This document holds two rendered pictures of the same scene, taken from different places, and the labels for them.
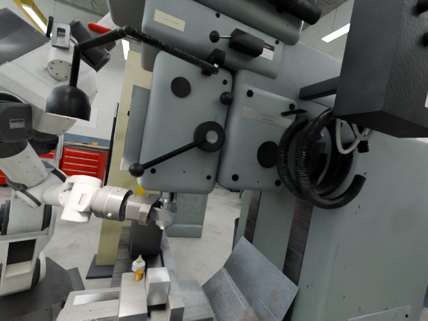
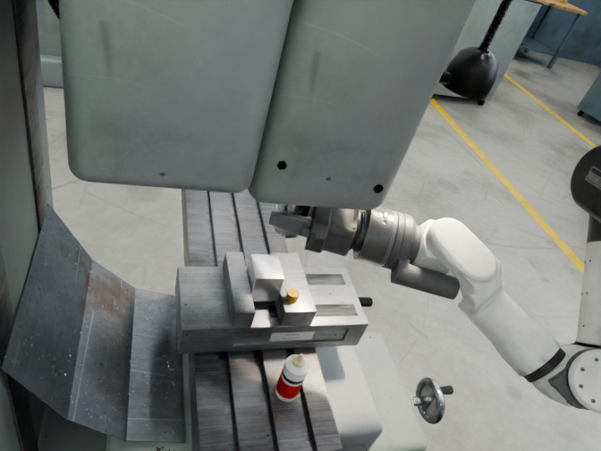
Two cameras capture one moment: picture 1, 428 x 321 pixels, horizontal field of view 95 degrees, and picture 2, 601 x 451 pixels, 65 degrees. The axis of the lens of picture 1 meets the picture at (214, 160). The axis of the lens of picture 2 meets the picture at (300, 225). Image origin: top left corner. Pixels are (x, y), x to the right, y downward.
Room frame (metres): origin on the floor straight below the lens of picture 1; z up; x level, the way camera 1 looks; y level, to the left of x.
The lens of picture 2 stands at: (1.12, 0.10, 1.66)
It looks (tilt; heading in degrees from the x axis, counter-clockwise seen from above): 37 degrees down; 178
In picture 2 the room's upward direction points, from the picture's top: 18 degrees clockwise
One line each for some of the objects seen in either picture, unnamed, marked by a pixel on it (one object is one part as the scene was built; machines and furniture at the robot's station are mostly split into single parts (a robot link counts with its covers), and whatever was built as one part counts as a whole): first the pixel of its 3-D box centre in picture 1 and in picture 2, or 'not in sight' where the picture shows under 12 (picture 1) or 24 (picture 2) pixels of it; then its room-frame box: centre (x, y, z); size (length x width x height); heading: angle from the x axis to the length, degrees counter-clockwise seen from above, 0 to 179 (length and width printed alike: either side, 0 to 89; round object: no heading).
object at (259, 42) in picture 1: (235, 42); not in sight; (0.44, 0.00, 1.66); 0.12 x 0.04 x 0.04; 112
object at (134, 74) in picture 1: (132, 164); not in sight; (2.12, 0.86, 1.15); 0.52 x 0.40 x 2.30; 112
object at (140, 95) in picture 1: (135, 129); not in sight; (0.50, 0.21, 1.45); 0.04 x 0.04 x 0.21; 22
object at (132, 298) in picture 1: (132, 297); (289, 287); (0.48, 0.15, 1.02); 0.15 x 0.06 x 0.04; 23
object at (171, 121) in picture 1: (181, 128); (334, 62); (0.54, 0.10, 1.47); 0.21 x 0.19 x 0.32; 22
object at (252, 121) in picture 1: (241, 141); (173, 31); (0.61, -0.07, 1.47); 0.24 x 0.19 x 0.26; 22
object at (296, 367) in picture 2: (137, 271); (293, 373); (0.64, 0.19, 0.99); 0.04 x 0.04 x 0.11
